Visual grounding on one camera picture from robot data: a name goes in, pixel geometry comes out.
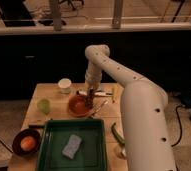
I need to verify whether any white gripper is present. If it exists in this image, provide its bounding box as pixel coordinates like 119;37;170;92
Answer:
85;69;102;90

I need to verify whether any dark purple grape bunch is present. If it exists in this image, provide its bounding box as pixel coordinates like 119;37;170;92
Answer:
85;89;95;109

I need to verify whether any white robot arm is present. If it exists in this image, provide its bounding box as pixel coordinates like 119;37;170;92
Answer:
85;45;176;171

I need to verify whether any red bowl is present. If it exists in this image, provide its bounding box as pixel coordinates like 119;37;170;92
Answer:
68;95;92;117

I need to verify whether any dark brown bowl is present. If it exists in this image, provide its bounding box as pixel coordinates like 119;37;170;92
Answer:
12;129;41;156

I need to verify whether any yellow corn cob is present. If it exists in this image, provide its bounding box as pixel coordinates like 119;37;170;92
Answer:
112;85;117;103

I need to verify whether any white cup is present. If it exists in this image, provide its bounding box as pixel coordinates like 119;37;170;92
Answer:
58;78;72;94

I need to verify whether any metal spoon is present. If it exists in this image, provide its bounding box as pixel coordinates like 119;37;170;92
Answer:
88;100;108;118

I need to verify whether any green plastic cup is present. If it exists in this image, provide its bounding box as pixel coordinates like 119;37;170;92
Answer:
37;99;50;115

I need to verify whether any black marker pen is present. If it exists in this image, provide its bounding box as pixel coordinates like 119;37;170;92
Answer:
28;125;44;129

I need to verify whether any blue grey sponge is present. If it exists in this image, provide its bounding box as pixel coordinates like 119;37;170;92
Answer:
62;134;82;159

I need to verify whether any green plastic tray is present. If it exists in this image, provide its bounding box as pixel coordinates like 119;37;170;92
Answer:
35;119;108;171

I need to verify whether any orange fruit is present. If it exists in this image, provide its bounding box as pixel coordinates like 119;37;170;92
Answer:
20;136;36;151

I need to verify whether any white handled knife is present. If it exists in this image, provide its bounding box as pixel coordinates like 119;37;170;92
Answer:
77;90;113;97

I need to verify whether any green handled metal scoop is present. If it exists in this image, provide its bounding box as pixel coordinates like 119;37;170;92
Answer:
111;122;127;159

